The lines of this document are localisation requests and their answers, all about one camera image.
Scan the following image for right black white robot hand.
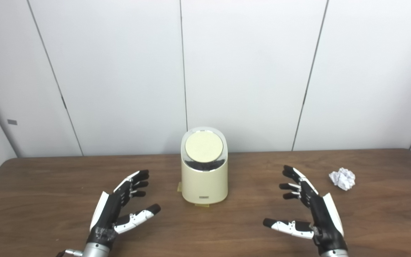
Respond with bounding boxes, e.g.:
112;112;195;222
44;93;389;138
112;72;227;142
263;165;349;255

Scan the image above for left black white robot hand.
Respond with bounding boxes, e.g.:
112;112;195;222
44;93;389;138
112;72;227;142
86;170;161;250

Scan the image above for white paper ball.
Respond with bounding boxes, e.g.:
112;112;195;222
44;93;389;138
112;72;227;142
329;168;356;191

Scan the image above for cream-colored round bin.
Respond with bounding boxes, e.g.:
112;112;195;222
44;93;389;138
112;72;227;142
181;126;228;205

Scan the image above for cream round bin lid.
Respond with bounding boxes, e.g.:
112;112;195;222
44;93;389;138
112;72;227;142
185;131;224;163

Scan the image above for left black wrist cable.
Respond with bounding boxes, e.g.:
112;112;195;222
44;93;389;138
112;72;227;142
56;249;84;257

